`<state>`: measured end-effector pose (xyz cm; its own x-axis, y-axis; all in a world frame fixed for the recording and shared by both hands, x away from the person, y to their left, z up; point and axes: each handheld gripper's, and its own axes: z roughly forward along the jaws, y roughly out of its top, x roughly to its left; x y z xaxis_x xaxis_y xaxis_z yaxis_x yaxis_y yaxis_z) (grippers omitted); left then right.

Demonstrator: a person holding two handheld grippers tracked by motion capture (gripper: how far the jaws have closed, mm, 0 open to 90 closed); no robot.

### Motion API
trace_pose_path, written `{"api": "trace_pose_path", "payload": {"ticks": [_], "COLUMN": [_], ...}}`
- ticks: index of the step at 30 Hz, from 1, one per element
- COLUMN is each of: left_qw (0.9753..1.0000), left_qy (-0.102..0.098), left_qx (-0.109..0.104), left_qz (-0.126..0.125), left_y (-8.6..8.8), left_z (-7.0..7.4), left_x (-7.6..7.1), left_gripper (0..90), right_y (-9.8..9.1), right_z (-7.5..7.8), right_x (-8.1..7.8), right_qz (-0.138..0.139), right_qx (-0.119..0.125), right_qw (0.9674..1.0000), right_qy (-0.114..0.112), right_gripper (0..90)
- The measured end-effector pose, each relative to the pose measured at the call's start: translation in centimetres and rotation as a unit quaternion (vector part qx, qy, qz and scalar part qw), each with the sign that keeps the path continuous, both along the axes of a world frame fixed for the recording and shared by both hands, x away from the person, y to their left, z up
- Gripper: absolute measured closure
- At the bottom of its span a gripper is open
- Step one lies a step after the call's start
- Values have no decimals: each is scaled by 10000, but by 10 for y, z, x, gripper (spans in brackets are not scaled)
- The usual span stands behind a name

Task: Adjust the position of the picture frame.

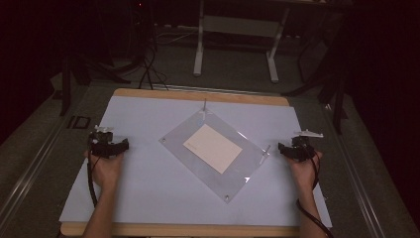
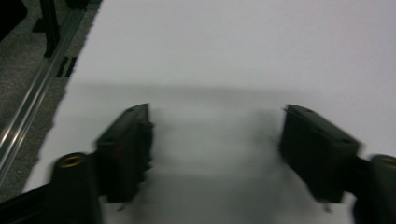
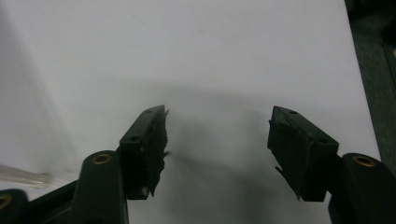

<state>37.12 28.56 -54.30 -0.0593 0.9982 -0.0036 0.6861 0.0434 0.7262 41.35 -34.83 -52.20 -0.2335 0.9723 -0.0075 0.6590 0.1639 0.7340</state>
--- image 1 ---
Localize clear acrylic photo frame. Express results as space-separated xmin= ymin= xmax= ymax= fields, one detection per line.
xmin=158 ymin=98 xmax=272 ymax=204

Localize white floor cable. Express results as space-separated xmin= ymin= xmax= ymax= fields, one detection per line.
xmin=154 ymin=30 xmax=200 ymax=47

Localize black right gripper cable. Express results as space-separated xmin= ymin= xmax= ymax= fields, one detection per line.
xmin=295 ymin=150 xmax=335 ymax=238

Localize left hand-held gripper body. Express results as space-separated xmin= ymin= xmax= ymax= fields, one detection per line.
xmin=87 ymin=124 xmax=117 ymax=159

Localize rectangular photo card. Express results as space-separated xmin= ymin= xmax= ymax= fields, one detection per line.
xmin=182 ymin=123 xmax=244 ymax=176

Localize black metal stand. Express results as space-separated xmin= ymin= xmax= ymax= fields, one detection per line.
xmin=283 ymin=19 xmax=351 ymax=135
xmin=58 ymin=54 xmax=92 ymax=117

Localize white metal desk frame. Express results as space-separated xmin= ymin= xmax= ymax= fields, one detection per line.
xmin=192 ymin=0 xmax=292 ymax=84

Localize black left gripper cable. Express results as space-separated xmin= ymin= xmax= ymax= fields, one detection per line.
xmin=86 ymin=155 xmax=101 ymax=208

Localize metal floor rail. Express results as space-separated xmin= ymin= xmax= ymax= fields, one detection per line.
xmin=321 ymin=102 xmax=388 ymax=238
xmin=0 ymin=113 xmax=72 ymax=229
xmin=150 ymin=83 xmax=275 ymax=97

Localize black floor cables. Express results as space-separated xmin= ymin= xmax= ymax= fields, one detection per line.
xmin=130 ymin=6 xmax=170 ymax=91

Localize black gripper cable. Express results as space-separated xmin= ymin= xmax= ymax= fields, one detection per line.
xmin=295 ymin=150 xmax=335 ymax=238
xmin=86 ymin=155 xmax=101 ymax=208

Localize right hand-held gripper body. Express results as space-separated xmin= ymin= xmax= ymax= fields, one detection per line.
xmin=290 ymin=129 xmax=325 ymax=163

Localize person's right hand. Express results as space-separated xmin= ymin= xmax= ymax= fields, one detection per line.
xmin=285 ymin=150 xmax=324 ymax=193

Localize white table mat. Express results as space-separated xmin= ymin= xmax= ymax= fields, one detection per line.
xmin=58 ymin=95 xmax=333 ymax=229

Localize person's left hand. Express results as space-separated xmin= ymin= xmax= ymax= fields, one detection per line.
xmin=83 ymin=150 xmax=125 ymax=191

